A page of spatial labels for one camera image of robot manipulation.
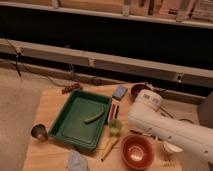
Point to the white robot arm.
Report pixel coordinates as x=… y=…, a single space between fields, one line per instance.
x=190 y=137

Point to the red orange bowl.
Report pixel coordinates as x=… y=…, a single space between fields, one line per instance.
x=137 y=152

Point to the blue sponge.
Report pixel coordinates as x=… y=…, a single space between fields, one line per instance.
x=119 y=93

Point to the black marker pen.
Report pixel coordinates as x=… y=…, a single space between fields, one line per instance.
x=116 y=111

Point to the dark red grapes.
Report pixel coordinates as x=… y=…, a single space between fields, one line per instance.
x=72 y=87

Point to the green cucumber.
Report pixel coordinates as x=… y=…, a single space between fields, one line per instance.
x=94 y=117

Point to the green plastic tray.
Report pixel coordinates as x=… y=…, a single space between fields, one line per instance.
x=69 y=127

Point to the small green cup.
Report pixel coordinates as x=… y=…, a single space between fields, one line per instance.
x=115 y=127

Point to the small metal cup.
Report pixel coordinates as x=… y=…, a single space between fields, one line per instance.
x=39 y=132

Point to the grey blue cloth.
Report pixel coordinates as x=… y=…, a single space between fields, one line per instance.
x=76 y=162

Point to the white cup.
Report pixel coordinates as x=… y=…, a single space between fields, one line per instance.
x=170 y=148

